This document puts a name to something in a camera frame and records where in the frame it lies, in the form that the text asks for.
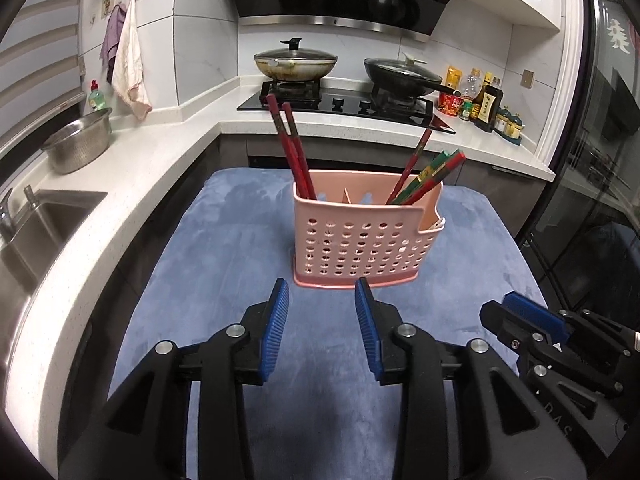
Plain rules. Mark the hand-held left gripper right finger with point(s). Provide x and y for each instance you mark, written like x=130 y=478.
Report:
x=367 y=332

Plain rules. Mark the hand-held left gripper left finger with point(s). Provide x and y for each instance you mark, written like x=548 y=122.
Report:
x=275 y=332

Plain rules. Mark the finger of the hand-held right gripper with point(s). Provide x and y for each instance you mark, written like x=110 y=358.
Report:
x=505 y=327
x=537 y=312

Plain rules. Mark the pink perforated utensil holder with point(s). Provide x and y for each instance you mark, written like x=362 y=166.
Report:
x=360 y=255

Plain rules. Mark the dark red gold-band chopstick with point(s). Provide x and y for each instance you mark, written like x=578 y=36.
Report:
x=452 y=164

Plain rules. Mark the bright red chopstick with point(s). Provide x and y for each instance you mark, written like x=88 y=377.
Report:
x=416 y=155

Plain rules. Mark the red chopsticks pair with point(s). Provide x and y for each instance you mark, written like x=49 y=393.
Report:
x=278 y=117

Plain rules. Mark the blue-grey plush mat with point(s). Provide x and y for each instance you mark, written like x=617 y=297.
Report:
x=225 y=240

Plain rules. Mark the dark glass door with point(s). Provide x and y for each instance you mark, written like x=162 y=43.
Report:
x=595 y=160

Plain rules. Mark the seasoning jar set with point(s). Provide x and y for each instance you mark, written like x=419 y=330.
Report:
x=509 y=125

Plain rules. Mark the dark soy sauce bottle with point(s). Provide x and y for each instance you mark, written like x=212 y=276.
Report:
x=489 y=105

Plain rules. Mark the small green jar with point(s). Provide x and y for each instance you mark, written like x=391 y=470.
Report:
x=466 y=111

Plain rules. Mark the red seasoning packet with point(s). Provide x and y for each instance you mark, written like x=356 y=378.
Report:
x=450 y=104

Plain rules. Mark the black gas stove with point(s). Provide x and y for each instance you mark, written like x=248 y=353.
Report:
x=345 y=105

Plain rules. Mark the clear plastic bottle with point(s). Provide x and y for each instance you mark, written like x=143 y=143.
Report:
x=471 y=87

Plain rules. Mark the yellow seasoning packet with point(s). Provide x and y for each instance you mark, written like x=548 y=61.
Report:
x=453 y=77

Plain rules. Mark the steel kitchen sink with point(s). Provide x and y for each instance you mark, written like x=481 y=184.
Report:
x=45 y=225

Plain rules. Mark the black wok with lid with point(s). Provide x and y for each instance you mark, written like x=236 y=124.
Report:
x=400 y=75

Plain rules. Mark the olive pan with glass lid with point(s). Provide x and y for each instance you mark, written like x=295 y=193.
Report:
x=295 y=62

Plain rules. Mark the steel colander bowl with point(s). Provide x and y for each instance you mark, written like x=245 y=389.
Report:
x=77 y=142

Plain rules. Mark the small chrome sink tap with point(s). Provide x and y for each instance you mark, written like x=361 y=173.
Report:
x=30 y=196

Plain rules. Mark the chrome sink faucet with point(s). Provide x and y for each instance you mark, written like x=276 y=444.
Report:
x=6 y=215

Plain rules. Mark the green dish soap bottle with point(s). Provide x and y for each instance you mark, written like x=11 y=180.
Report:
x=97 y=97

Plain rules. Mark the white hanging towel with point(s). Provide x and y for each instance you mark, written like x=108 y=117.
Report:
x=129 y=60

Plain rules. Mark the purple hanging cloth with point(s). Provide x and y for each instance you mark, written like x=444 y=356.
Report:
x=111 y=40

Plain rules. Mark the white window blinds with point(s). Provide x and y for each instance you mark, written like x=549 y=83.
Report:
x=35 y=70

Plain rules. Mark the gold wall switch plate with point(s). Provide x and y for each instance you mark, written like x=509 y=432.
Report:
x=528 y=78

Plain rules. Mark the small wall hook plate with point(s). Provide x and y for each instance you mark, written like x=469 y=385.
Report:
x=108 y=6

